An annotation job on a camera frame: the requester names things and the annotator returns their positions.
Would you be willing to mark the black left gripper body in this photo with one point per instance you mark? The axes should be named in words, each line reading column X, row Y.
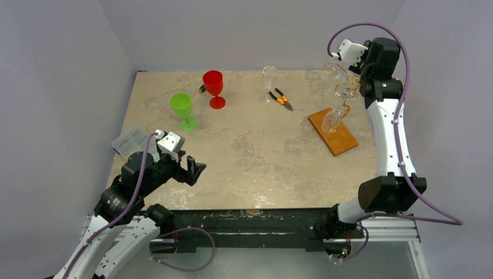
column 167, row 167

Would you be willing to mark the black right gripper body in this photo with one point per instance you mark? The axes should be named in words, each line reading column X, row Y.
column 364, row 64

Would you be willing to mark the clear champagne flute with label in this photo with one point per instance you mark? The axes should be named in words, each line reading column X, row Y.
column 339, row 109

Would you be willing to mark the wooden rack base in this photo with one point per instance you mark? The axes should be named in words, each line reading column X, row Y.
column 338, row 142

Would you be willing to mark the gold wire glass rack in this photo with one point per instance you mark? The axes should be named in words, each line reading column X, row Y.
column 340, row 74

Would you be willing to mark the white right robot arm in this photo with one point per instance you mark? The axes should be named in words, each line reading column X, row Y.
column 375, row 61

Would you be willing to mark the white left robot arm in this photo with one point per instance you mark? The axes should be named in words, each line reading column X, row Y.
column 120, row 225

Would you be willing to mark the clear tall flute glass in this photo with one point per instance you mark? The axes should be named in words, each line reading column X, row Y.
column 269, row 81

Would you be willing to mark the clear plastic screw box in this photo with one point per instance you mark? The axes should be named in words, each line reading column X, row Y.
column 131, row 141

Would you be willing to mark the green plastic goblet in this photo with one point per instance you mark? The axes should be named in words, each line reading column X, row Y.
column 181, row 103

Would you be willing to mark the red plastic goblet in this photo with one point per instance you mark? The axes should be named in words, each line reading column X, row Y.
column 213, row 82

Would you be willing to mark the orange black pliers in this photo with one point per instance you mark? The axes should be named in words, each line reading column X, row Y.
column 280, row 98

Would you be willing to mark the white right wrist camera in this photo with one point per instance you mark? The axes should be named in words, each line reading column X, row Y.
column 349, row 52

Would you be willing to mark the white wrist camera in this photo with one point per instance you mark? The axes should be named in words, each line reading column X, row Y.
column 349, row 52
column 169, row 143

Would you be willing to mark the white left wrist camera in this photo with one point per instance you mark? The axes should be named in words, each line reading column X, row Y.
column 169, row 143

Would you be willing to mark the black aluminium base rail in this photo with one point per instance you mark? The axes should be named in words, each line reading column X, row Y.
column 314, row 230

